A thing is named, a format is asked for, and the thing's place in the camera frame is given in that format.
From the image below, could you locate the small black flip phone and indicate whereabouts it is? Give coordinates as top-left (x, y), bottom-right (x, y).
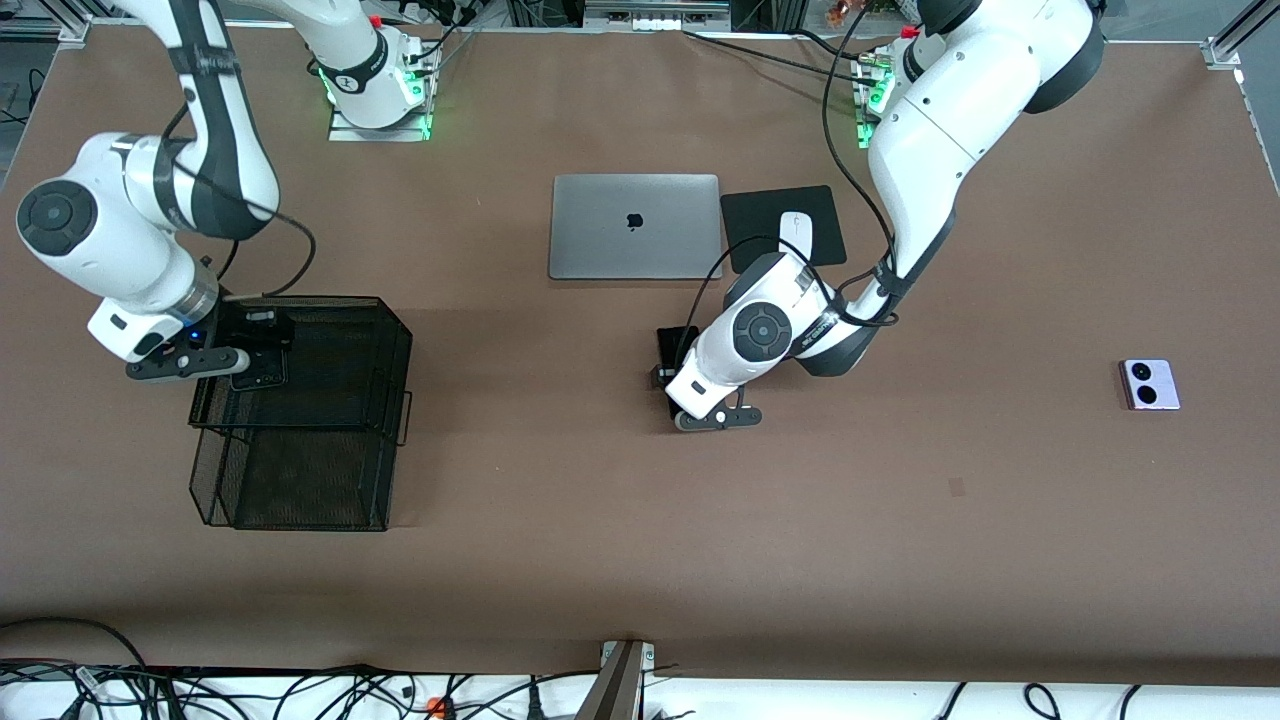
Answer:
top-left (230, 350), bottom-right (289, 392)

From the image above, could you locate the black looped floor cable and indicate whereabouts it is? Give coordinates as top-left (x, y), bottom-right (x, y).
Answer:
top-left (0, 616), bottom-right (153, 693)

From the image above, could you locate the long black phone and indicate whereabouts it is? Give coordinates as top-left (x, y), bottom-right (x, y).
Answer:
top-left (656, 326), bottom-right (701, 373)

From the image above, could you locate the silver closed laptop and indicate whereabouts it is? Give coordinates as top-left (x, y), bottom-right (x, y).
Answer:
top-left (548, 174), bottom-right (723, 281)

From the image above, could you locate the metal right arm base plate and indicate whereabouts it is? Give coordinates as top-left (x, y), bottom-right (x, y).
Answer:
top-left (329, 98), bottom-right (433, 143)

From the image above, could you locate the lilac flip phone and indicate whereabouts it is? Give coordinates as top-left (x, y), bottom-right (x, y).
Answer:
top-left (1119, 359), bottom-right (1182, 412)

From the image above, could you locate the grey power strip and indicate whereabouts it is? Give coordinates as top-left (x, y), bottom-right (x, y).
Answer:
top-left (584, 0), bottom-right (732, 32)

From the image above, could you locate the black mesh two-tier tray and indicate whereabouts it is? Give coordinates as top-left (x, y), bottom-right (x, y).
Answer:
top-left (188, 295), bottom-right (414, 532)

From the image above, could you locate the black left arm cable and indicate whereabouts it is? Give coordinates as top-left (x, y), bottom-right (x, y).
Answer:
top-left (670, 0), bottom-right (901, 383)

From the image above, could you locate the black mouse pad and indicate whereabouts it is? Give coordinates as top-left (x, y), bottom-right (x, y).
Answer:
top-left (720, 185), bottom-right (848, 275)

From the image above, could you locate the black cable on table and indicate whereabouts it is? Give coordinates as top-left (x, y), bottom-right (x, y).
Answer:
top-left (683, 29), bottom-right (883, 87)

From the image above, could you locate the grey metal bracket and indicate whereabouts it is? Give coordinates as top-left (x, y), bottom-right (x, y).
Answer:
top-left (575, 640), bottom-right (657, 720)

